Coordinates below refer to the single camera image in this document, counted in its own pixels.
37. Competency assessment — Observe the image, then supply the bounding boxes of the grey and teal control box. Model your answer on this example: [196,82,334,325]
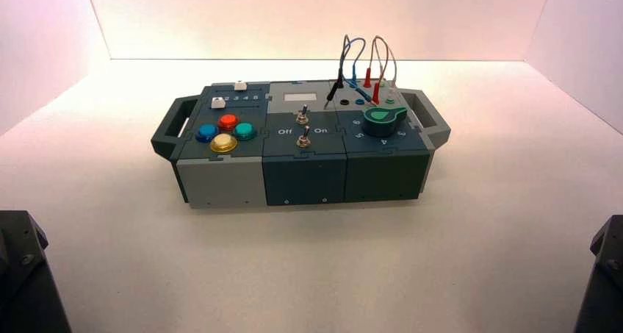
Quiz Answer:
[151,79,452,210]

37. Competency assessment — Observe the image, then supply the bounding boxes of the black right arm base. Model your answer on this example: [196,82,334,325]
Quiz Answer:
[574,215,623,333]

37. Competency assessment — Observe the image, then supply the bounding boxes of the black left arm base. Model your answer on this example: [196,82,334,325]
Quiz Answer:
[0,210,73,333]

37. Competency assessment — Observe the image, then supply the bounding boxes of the teal round push button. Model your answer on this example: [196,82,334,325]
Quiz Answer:
[231,122,258,142]

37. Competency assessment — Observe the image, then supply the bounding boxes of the green rotary knob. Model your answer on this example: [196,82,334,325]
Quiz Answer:
[361,105,408,138]

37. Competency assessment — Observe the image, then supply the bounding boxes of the yellow round push button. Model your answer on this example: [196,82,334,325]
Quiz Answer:
[209,132,240,154]

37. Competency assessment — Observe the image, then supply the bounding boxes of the blue round push button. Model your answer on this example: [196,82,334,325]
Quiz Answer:
[195,123,220,144]

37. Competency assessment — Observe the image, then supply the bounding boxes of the blue jumper cable with plugs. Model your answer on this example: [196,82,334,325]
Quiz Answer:
[339,37,371,105]

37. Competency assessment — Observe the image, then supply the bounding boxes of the red jumper cable with plugs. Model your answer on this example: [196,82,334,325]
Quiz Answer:
[362,35,390,106]

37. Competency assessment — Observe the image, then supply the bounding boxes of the white jumper cable with plug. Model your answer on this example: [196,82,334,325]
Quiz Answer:
[378,37,399,96]

